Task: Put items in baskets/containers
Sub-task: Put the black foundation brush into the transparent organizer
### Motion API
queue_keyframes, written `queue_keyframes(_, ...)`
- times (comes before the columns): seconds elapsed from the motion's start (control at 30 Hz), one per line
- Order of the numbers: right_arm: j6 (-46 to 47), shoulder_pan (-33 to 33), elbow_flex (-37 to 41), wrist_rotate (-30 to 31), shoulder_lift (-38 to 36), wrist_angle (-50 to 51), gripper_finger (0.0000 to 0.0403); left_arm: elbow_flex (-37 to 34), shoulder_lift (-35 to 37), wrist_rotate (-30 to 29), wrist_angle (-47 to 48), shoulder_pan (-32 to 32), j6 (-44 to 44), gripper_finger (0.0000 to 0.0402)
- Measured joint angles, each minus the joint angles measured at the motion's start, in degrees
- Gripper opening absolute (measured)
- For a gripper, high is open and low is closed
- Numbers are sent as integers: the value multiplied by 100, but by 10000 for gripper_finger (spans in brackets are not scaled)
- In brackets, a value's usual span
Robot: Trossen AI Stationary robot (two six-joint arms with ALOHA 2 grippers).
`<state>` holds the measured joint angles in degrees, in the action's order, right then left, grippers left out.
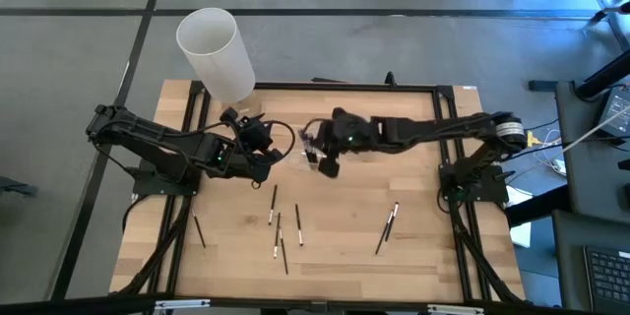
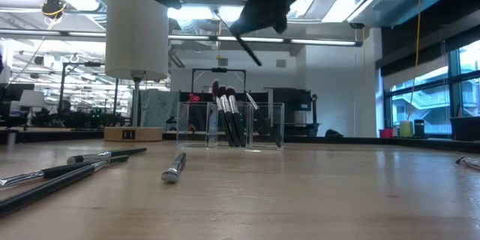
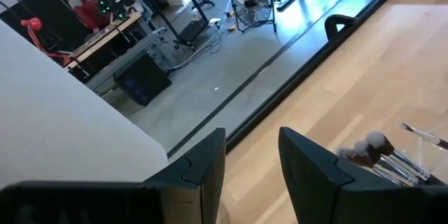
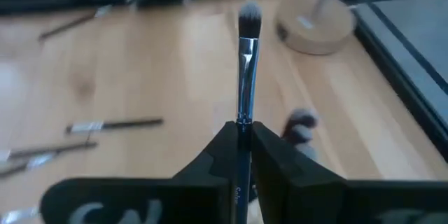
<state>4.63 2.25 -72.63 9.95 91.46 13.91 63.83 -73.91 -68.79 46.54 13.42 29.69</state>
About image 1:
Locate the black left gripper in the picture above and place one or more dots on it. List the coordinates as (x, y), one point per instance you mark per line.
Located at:
(230, 116)

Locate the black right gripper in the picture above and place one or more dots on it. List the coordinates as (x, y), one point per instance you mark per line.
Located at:
(354, 133)

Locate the black fan makeup brush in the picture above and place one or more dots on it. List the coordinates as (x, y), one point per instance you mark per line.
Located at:
(315, 151)

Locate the short thick black makeup brush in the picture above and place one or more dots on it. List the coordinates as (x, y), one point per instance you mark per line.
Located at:
(308, 147)

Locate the thin black makeup brush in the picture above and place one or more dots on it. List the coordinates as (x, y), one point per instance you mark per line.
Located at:
(384, 232)
(284, 252)
(273, 205)
(392, 221)
(298, 225)
(277, 235)

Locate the thin black eyeliner brush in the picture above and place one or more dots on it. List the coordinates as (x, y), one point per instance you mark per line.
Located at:
(199, 229)

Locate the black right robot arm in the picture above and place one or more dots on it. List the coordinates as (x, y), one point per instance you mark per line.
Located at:
(433, 130)

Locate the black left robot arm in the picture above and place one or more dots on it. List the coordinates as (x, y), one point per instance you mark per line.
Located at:
(147, 135)

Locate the clear acrylic brush organizer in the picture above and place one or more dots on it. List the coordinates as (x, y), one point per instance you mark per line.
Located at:
(297, 162)

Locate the table lamp white cylindrical shade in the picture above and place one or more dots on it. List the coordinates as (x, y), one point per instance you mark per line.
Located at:
(216, 59)

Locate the flat black bar piece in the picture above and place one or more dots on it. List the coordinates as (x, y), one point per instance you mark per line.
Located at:
(327, 80)

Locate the white table label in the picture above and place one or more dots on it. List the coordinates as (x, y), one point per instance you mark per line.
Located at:
(470, 88)

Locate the yellow plug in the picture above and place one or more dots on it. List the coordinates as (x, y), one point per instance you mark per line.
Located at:
(531, 138)

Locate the white paper sheet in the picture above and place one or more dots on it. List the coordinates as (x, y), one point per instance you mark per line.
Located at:
(522, 236)

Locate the black table leg beam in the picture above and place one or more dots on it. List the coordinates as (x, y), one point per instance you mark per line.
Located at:
(536, 207)

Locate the dark floor object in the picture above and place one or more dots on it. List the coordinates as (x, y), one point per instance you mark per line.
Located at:
(15, 187)

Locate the black pole foot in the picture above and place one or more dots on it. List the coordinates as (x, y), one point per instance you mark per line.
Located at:
(544, 85)

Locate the dark desk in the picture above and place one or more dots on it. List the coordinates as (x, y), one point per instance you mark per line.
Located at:
(566, 266)

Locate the grey desk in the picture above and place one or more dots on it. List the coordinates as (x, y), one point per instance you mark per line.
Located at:
(605, 167)

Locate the thick black pole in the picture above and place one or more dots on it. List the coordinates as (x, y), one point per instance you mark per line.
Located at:
(603, 78)

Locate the black keyboard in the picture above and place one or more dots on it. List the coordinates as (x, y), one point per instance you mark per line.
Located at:
(610, 275)

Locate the black stand leg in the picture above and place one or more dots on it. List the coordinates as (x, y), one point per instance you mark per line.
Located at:
(615, 10)

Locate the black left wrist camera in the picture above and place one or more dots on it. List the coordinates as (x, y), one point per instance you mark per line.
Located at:
(258, 132)

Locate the small black camera post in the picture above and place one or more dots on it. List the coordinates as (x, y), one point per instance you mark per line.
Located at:
(390, 80)

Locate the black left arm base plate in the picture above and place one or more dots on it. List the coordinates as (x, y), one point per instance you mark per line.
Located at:
(147, 187)

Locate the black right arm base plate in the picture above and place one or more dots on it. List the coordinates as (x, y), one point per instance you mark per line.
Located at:
(487, 193)

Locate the silver metal bracket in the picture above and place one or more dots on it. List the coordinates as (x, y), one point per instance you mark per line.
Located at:
(182, 304)
(455, 310)

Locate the black camera gantry bar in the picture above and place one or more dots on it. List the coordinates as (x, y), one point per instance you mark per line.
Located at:
(98, 306)

